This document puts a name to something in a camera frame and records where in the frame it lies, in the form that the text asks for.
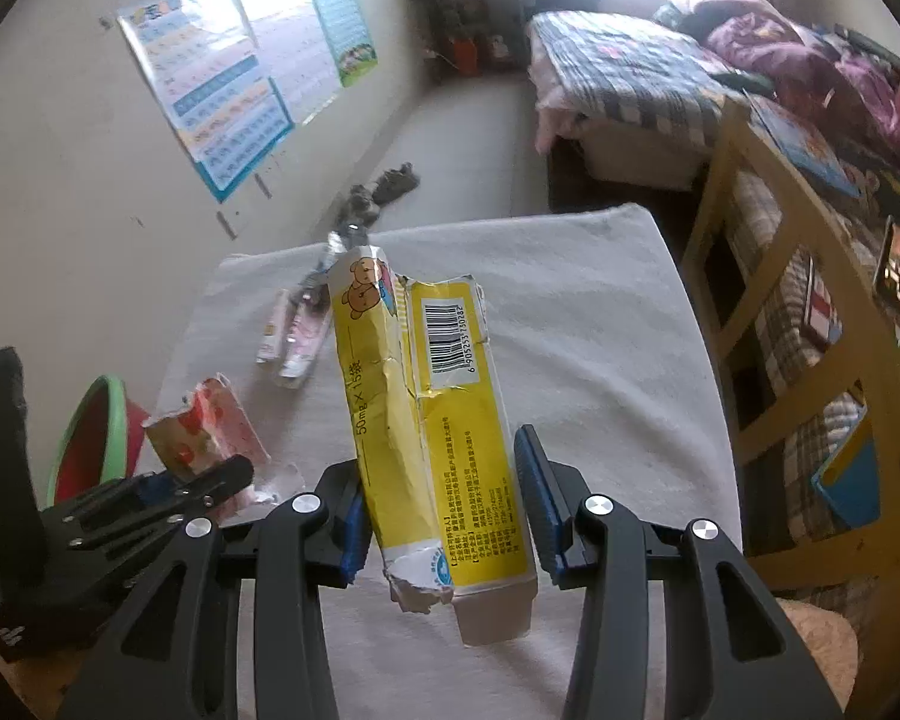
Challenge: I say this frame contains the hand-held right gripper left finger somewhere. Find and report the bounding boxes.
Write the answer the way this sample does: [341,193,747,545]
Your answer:
[56,457,376,720]

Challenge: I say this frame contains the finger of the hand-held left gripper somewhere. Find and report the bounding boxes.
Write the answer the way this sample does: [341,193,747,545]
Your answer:
[75,456,256,550]
[64,471,190,524]

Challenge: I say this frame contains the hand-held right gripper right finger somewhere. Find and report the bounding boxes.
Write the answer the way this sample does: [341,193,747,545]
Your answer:
[513,424,845,720]

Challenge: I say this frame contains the pink paper carton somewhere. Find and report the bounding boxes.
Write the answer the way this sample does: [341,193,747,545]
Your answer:
[144,376,305,518]

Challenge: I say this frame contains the green bin with red inside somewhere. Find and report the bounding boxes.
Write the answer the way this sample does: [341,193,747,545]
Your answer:
[47,375,151,507]

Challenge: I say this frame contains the yellow medicine box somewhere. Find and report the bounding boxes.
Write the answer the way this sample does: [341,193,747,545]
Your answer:
[326,244,537,647]

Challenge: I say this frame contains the white towel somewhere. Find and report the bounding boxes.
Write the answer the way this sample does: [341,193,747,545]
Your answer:
[131,202,743,720]

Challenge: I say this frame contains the blue board book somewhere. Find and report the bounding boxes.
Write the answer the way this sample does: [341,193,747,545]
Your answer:
[810,405,882,533]

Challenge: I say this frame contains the children's picture book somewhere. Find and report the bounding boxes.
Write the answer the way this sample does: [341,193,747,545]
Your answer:
[746,90,863,200]

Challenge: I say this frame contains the metal shelf rack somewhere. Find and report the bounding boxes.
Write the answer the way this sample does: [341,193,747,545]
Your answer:
[409,0,530,80]

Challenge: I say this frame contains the purple quilt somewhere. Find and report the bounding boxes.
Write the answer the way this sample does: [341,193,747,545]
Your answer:
[709,15,900,136]

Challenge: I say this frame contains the pink pillow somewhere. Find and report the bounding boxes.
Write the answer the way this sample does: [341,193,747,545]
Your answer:
[690,0,785,35]

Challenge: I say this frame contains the dark headboard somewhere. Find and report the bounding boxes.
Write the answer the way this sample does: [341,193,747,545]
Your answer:
[832,26,900,83]

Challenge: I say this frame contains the wooden bed rail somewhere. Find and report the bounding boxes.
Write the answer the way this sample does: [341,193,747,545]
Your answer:
[681,97,900,593]

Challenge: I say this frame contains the white wall poster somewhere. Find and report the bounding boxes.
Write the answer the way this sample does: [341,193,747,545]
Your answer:
[229,0,342,125]

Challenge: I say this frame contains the teal wall poster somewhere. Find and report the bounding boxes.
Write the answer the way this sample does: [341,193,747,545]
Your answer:
[304,0,380,87]

